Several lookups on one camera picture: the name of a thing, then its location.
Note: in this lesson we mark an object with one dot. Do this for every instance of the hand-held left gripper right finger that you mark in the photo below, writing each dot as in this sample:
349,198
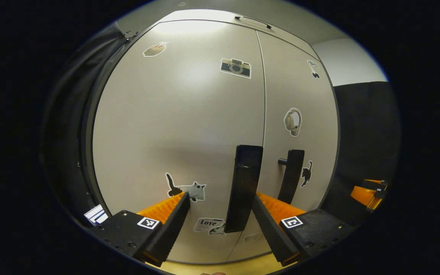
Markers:
271,233

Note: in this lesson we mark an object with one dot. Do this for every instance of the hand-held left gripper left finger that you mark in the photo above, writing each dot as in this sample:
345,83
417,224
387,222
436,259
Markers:
170,225

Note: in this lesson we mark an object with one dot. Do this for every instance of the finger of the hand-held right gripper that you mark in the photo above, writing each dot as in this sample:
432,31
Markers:
365,196
378,184

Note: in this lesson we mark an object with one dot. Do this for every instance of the white cabinet door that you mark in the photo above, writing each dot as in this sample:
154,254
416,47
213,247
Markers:
300,88
174,114

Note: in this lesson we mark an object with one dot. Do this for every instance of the white cabinet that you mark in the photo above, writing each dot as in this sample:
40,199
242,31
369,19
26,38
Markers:
243,26

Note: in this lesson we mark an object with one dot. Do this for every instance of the white cabinet drawer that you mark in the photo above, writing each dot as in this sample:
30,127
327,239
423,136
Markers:
212,16

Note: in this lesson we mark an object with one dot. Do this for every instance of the blue spine book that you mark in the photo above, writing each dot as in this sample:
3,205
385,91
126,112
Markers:
101,219

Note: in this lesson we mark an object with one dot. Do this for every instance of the black binder clip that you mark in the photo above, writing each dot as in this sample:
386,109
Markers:
131,35

